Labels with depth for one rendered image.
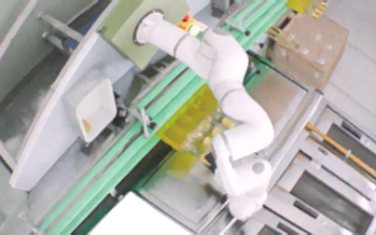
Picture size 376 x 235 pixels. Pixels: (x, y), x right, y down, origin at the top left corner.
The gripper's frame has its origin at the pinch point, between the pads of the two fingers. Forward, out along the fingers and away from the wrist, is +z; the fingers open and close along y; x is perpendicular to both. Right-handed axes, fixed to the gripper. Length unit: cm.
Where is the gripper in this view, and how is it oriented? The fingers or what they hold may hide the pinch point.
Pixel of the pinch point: (210, 160)
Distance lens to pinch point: 164.5
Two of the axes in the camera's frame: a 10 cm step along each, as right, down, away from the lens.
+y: -0.2, -5.6, -8.3
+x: -8.1, 5.0, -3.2
